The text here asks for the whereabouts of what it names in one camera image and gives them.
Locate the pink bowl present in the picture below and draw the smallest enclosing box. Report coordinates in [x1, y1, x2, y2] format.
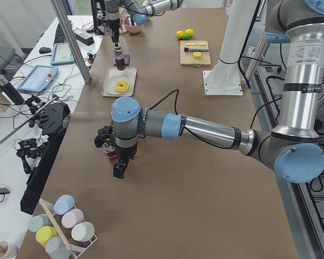
[123, 16, 145, 34]

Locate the pink plastic cup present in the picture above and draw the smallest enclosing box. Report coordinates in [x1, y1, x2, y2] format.
[62, 208, 84, 228]

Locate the black keyboard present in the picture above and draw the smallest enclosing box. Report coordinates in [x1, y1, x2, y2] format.
[53, 23, 68, 45]

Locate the yellow lemon lower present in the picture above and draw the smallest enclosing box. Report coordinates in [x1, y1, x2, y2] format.
[175, 30, 185, 39]

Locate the wooden cup stand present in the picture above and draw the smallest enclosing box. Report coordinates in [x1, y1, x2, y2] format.
[119, 7, 128, 35]

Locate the black water bottle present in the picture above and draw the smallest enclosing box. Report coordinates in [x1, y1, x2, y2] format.
[0, 74, 25, 105]

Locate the aluminium frame post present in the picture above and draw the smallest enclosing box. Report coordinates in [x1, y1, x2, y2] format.
[50, 0, 91, 83]

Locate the yellow plastic cup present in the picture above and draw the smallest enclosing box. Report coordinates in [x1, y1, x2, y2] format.
[35, 226, 59, 247]

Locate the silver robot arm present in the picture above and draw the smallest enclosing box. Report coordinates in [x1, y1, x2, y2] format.
[111, 1, 324, 183]
[104, 0, 183, 48]

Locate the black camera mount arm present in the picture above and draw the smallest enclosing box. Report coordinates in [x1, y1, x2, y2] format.
[16, 102, 70, 215]

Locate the steel muddler black tip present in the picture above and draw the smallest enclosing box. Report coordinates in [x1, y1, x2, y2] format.
[184, 47, 209, 52]

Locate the yellow lemon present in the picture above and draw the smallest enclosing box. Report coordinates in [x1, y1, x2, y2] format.
[175, 30, 185, 39]
[184, 28, 195, 38]

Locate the yellow lemon upper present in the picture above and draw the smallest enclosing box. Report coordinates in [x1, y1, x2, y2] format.
[184, 28, 195, 38]

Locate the grey plastic cup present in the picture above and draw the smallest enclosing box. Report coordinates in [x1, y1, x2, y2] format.
[45, 237, 71, 259]

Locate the white plastic cup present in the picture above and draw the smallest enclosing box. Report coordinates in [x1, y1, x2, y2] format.
[71, 221, 95, 242]

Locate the black computer mouse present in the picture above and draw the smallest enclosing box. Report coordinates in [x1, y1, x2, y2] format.
[39, 47, 51, 54]

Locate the white cup rack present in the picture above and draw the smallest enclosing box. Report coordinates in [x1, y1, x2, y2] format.
[39, 199, 98, 258]

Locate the white round plate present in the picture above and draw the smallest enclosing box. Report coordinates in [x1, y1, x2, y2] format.
[103, 76, 132, 96]

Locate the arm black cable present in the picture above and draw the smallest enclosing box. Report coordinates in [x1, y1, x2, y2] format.
[148, 90, 233, 149]

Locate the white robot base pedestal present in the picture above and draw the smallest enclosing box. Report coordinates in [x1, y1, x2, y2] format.
[203, 0, 260, 96]

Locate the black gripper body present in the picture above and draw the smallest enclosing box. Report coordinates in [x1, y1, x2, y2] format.
[113, 155, 136, 179]
[110, 28, 119, 47]

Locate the cream serving tray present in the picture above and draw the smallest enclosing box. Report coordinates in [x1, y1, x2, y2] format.
[102, 67, 137, 97]

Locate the green plastic cup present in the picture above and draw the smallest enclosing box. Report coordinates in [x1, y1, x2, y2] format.
[28, 214, 52, 233]

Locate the grey folded cloth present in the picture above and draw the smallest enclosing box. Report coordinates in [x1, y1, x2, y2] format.
[113, 54, 130, 66]

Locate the wooden cutting board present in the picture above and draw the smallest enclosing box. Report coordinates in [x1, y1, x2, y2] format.
[180, 40, 211, 66]

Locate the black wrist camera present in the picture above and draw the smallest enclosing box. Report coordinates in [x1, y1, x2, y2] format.
[94, 126, 114, 148]

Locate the glazed ring donut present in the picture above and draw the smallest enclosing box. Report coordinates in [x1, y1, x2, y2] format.
[114, 80, 130, 93]

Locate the blue plastic cup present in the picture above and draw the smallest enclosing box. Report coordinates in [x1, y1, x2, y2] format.
[54, 194, 75, 215]

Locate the tea bottle top rack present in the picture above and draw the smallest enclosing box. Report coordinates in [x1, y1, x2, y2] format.
[113, 46, 126, 71]

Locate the half lemon slice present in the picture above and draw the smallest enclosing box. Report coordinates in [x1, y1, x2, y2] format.
[192, 52, 201, 59]

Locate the robot teach pendant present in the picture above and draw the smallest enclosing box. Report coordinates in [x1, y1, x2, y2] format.
[50, 43, 75, 66]

